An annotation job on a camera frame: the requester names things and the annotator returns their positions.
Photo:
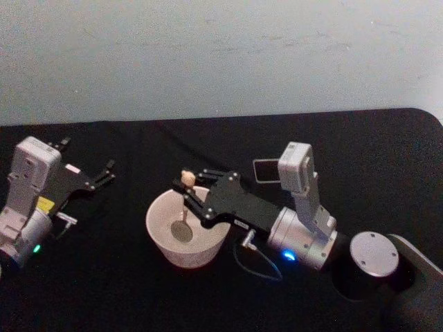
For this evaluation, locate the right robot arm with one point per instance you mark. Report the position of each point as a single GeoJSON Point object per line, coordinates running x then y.
{"type": "Point", "coordinates": [301, 235]}

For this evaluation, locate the black table cloth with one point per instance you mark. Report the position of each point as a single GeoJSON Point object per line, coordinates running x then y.
{"type": "Point", "coordinates": [138, 297]}

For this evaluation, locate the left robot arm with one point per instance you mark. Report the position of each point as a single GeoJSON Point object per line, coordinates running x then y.
{"type": "Point", "coordinates": [31, 162]}

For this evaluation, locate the pale plain wall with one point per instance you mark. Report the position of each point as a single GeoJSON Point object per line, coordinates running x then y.
{"type": "Point", "coordinates": [207, 52]}

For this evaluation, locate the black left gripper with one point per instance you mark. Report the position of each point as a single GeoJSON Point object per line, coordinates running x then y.
{"type": "Point", "coordinates": [71, 181]}

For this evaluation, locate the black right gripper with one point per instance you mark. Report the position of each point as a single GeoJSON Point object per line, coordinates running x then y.
{"type": "Point", "coordinates": [239, 204]}

